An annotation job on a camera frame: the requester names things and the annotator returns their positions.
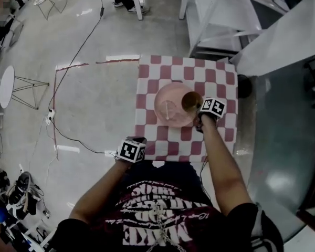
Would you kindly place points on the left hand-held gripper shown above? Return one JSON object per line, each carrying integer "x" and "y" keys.
{"x": 130, "y": 151}

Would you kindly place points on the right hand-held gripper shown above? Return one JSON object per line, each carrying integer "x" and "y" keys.
{"x": 214, "y": 107}

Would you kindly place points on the olive brown bowl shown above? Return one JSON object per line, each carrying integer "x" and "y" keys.
{"x": 190, "y": 101}

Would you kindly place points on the pink plate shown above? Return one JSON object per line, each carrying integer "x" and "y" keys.
{"x": 178, "y": 119}

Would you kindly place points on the clear glass cup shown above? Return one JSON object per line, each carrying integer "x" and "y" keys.
{"x": 166, "y": 106}

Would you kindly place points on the person's right forearm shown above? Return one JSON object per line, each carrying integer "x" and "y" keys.
{"x": 220, "y": 167}

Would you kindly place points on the person's left forearm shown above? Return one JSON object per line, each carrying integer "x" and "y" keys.
{"x": 99, "y": 190}

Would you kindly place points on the black round bin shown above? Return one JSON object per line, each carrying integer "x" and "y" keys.
{"x": 244, "y": 86}

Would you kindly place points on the pink white checkered tablecloth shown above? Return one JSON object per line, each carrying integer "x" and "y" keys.
{"x": 160, "y": 67}

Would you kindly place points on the black printed t-shirt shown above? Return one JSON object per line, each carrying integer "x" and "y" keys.
{"x": 147, "y": 219}

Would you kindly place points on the white power strip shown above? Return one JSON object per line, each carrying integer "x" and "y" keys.
{"x": 50, "y": 115}

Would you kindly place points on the white square pillar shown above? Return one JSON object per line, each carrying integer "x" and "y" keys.
{"x": 286, "y": 41}

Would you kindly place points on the white round side table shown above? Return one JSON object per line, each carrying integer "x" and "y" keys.
{"x": 6, "y": 86}

